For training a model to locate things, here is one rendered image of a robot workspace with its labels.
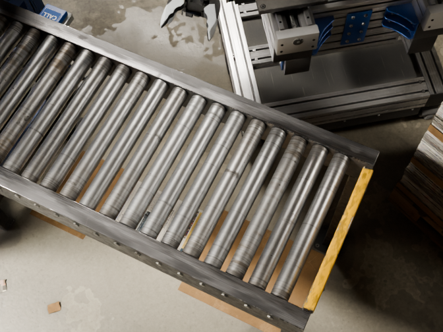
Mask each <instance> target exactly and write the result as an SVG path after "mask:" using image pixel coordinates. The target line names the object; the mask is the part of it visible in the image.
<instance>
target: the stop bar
mask: <svg viewBox="0 0 443 332"><path fill-rule="evenodd" d="M373 172H374V170H373V169H370V168H368V167H363V170H362V171H361V174H360V176H359V179H358V181H357V183H356V185H355V187H354V190H353V192H352V195H351V197H350V199H349V201H348V204H347V206H346V208H345V211H344V213H343V215H342V217H341V220H340V223H339V225H338V227H337V229H336V231H335V234H334V236H333V239H332V241H331V243H330V245H329V248H328V250H327V252H326V255H325V257H324V259H323V261H322V264H321V266H320V269H319V270H318V273H317V275H316V278H315V280H314V283H313V284H312V287H311V289H310V292H309V294H308V296H307V299H306V300H305V303H304V305H303V310H304V311H306V312H308V313H310V314H313V313H314V311H315V308H316V305H317V304H318V301H319V299H320V296H321V294H322V291H324V290H325V288H324V287H325V285H326V282H327V280H328V278H329V276H330V273H331V271H332V268H333V266H334V264H335V261H336V259H337V256H338V254H339V252H340V250H341V247H342V245H343V242H344V240H345V238H346V235H347V233H348V230H349V228H350V226H351V224H352V221H353V218H354V216H355V214H356V212H357V209H358V207H359V204H360V203H361V200H362V198H363V195H364V193H365V192H366V191H367V186H368V184H369V181H370V178H371V177H372V174H373Z"/></svg>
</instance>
